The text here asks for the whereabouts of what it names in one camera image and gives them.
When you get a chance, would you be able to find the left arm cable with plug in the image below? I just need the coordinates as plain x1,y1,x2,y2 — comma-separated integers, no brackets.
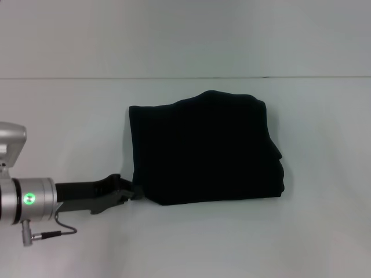
21,213,78,247

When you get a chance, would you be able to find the black shirt with FREE print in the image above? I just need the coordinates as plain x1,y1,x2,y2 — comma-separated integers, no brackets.
128,90,285,206

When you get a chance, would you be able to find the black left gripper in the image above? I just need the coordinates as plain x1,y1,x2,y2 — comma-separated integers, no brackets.
53,173,144,215

